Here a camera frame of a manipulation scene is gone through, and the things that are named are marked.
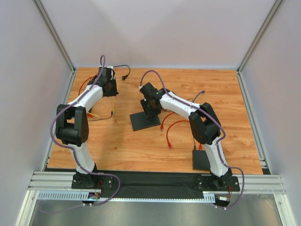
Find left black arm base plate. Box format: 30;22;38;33
71;172;118;190

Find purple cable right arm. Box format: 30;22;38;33
140;70;246;210

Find thin black cable right switch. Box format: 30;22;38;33
161;98;197;150

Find left aluminium frame post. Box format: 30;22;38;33
33;0;76;72

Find aluminium frame post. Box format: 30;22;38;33
33;0;76;72
237;0;284;73

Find black network switch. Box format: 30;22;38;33
130;112;161;131
192;150;210;171

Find purple loose cable end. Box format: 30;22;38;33
192;90;206;104

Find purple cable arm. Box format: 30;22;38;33
140;70;246;210
37;55;122;214

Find aluminium front rail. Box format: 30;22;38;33
28;171;286;194

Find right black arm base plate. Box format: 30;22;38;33
194;174;240;192

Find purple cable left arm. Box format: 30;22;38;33
37;55;122;214

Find orange ethernet cable lower loop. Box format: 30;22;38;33
166;120;190;149

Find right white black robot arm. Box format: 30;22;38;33
139;82;232;186

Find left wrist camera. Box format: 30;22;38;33
108;66;116;80

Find right aluminium frame post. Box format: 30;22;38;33
237;0;284;73

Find grey slotted cable duct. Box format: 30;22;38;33
37;191;215;203

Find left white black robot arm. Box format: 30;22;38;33
52;66;118;189

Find black power cable with plug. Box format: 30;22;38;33
88;65;131;122

